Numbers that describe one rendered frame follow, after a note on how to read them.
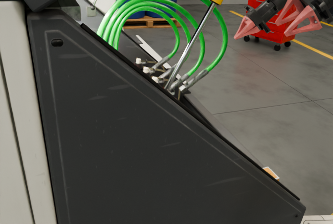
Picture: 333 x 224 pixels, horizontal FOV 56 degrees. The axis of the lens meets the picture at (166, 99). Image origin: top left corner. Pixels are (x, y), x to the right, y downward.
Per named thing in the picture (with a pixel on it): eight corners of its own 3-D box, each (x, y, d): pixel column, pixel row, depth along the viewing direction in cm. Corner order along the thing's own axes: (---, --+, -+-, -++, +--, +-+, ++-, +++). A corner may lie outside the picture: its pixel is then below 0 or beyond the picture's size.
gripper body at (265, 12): (242, 7, 101) (260, -9, 100) (258, 29, 106) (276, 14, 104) (249, 12, 96) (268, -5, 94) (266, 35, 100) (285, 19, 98)
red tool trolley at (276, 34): (240, 40, 523) (249, -13, 482) (254, 36, 552) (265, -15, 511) (278, 52, 480) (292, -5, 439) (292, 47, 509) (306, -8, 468)
